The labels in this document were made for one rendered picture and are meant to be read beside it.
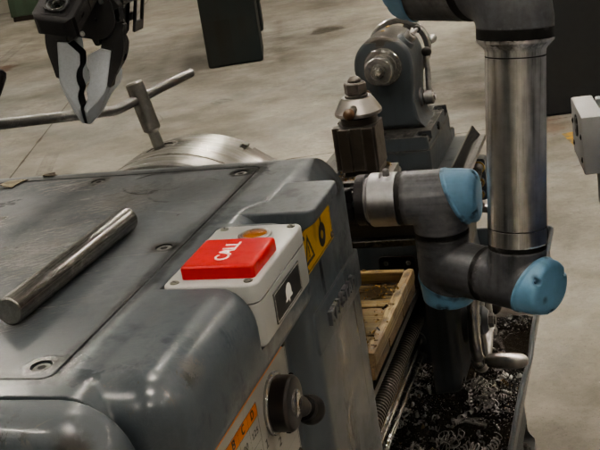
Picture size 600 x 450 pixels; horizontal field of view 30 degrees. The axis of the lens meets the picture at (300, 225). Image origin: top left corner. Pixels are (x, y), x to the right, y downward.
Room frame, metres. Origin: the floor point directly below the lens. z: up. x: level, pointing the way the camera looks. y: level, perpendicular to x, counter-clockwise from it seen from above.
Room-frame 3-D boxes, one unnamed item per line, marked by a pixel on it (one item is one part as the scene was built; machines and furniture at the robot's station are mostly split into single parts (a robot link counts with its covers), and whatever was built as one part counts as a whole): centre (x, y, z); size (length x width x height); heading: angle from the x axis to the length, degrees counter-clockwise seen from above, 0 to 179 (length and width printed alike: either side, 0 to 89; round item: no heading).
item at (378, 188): (1.47, -0.12, 1.08); 0.08 x 0.05 x 0.08; 161
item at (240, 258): (0.83, 0.06, 1.26); 0.06 x 0.06 x 0.02; 71
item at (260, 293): (0.85, 0.05, 1.23); 0.13 x 0.08 x 0.05; 161
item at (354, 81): (1.83, -0.13, 1.17); 0.04 x 0.04 x 0.03
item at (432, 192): (1.45, -0.19, 1.08); 0.11 x 0.08 x 0.09; 71
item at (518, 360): (1.70, -0.30, 0.69); 0.08 x 0.03 x 0.03; 71
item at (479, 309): (1.82, -0.28, 0.75); 0.27 x 0.10 x 0.23; 161
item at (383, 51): (2.46, -0.25, 1.01); 0.30 x 0.20 x 0.29; 161
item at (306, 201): (0.99, 0.01, 1.24); 0.09 x 0.08 x 0.03; 161
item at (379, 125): (1.83, -0.12, 1.07); 0.07 x 0.07 x 0.10; 71
